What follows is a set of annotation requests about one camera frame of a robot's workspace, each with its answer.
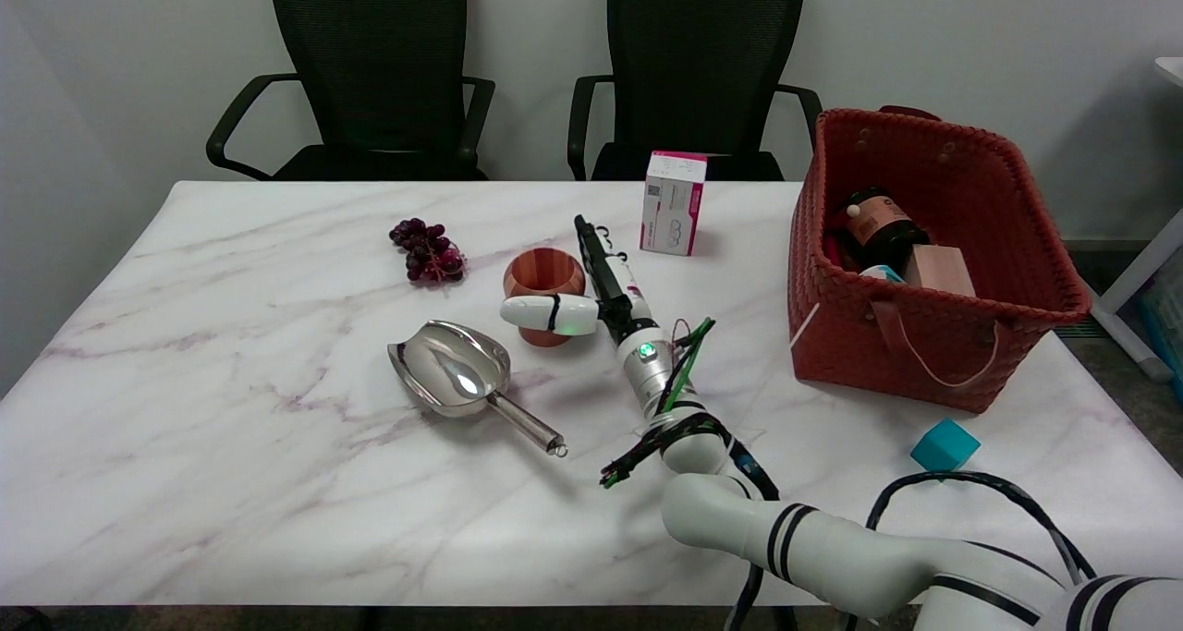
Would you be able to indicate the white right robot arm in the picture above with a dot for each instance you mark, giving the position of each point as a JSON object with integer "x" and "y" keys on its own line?
{"x": 832, "y": 548}

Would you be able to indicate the red woven basket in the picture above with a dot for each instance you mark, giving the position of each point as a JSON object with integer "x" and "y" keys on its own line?
{"x": 1017, "y": 206}

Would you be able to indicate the wooden mortar cup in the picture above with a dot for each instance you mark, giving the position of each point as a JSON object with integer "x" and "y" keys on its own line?
{"x": 542, "y": 273}

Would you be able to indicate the teal cube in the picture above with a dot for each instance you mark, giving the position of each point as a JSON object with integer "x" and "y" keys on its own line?
{"x": 945, "y": 446}

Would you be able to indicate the pink and white carton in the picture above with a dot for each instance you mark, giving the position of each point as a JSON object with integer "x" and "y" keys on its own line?
{"x": 672, "y": 206}

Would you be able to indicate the light wooden block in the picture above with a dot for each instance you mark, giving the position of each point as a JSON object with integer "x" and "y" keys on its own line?
{"x": 941, "y": 269}

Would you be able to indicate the dark bottle with brown label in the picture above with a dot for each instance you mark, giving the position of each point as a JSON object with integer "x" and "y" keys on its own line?
{"x": 878, "y": 224}

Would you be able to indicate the black mesh office chair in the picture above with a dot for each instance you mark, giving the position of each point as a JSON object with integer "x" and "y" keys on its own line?
{"x": 702, "y": 58}
{"x": 374, "y": 67}

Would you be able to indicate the blue storage bin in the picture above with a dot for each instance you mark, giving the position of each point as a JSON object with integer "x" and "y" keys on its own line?
{"x": 1166, "y": 321}

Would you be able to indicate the dark purple grape bunch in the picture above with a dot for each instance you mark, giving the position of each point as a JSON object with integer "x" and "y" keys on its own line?
{"x": 427, "y": 252}

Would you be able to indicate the white side table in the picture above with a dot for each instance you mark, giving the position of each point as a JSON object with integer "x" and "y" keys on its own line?
{"x": 1141, "y": 271}

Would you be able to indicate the small teal white object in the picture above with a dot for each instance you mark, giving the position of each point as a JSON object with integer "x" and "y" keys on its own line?
{"x": 883, "y": 273}

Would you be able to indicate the shiny metal scoop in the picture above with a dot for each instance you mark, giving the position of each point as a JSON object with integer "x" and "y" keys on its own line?
{"x": 453, "y": 372}

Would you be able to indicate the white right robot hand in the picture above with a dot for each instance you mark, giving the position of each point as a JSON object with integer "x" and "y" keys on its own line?
{"x": 612, "y": 285}

